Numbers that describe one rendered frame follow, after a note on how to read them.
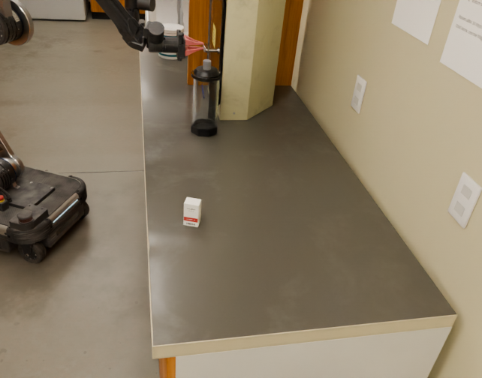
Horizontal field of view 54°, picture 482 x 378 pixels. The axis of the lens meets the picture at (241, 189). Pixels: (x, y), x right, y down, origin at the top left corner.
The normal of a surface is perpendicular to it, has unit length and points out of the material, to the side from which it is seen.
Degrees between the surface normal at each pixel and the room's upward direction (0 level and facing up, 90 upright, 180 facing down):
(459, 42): 90
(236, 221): 0
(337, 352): 90
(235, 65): 90
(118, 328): 0
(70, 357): 0
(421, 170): 90
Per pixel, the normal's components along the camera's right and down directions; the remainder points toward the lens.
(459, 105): -0.98, 0.04
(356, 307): 0.08, -0.83
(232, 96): 0.19, 0.56
